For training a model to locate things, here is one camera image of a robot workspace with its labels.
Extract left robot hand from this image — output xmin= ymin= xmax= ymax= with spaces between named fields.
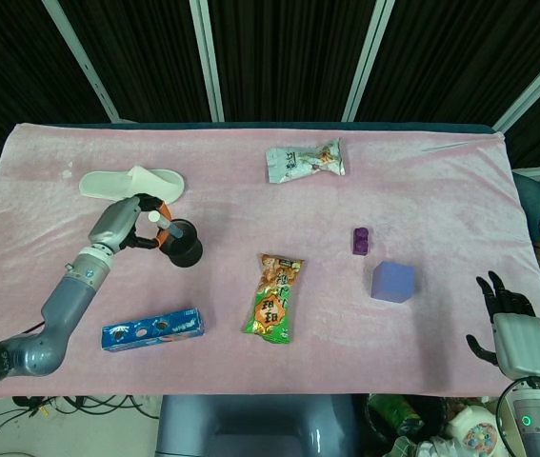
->
xmin=87 ymin=192 xmax=173 ymax=254

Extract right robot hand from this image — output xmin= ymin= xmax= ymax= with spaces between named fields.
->
xmin=464 ymin=270 xmax=540 ymax=381

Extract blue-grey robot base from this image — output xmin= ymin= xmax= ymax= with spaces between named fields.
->
xmin=154 ymin=393 xmax=370 ymax=457

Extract dark rounded object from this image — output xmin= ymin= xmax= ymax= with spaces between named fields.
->
xmin=159 ymin=217 xmax=205 ymax=270

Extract white slipper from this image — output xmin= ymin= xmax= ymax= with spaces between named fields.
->
xmin=78 ymin=166 xmax=187 ymax=207

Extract white toy with sprinkles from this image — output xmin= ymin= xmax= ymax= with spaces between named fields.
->
xmin=445 ymin=404 xmax=498 ymax=453

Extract blue cookie box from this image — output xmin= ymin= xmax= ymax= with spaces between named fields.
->
xmin=101 ymin=308 xmax=206 ymax=352

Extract lavender cube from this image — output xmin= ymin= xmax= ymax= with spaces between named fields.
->
xmin=370 ymin=260 xmax=416 ymax=305

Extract green bag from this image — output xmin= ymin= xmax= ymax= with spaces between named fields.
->
xmin=368 ymin=393 xmax=426 ymax=437

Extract orange green snack packet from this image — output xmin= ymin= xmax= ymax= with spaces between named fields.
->
xmin=242 ymin=253 xmax=305 ymax=345

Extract pink plush table cloth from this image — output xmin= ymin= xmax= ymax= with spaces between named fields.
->
xmin=0 ymin=122 xmax=540 ymax=399

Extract small purple toy block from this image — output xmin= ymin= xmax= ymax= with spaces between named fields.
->
xmin=350 ymin=227 xmax=371 ymax=257

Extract silver snack packet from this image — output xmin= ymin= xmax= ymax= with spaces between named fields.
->
xmin=265 ymin=137 xmax=348 ymax=184

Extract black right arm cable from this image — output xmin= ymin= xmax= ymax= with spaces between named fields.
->
xmin=495 ymin=380 xmax=530 ymax=457

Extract white partition post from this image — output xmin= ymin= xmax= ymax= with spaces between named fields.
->
xmin=190 ymin=0 xmax=226 ymax=123
xmin=491 ymin=35 xmax=540 ymax=134
xmin=342 ymin=0 xmax=396 ymax=123
xmin=42 ymin=0 xmax=122 ymax=123

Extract black floor cables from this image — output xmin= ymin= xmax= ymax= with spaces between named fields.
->
xmin=0 ymin=393 xmax=161 ymax=457

